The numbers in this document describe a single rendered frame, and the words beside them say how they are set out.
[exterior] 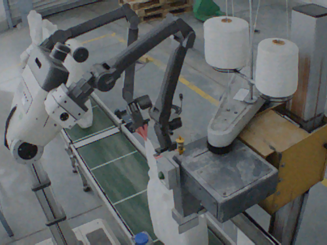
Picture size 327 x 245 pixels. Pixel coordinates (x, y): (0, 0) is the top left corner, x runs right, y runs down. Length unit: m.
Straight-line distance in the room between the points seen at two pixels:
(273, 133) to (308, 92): 0.20
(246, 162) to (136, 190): 1.41
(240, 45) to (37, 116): 0.82
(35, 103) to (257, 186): 0.89
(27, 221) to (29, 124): 1.67
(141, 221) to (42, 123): 1.06
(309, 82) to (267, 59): 0.26
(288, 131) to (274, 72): 0.31
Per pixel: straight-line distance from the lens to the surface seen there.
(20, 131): 1.59
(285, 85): 1.14
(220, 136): 1.18
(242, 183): 1.12
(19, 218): 3.15
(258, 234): 1.31
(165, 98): 1.56
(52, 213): 1.99
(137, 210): 2.38
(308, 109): 1.37
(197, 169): 1.17
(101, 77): 1.33
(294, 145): 1.29
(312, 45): 1.26
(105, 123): 3.22
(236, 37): 1.27
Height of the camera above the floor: 2.11
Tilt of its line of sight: 34 degrees down
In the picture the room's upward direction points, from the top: 6 degrees counter-clockwise
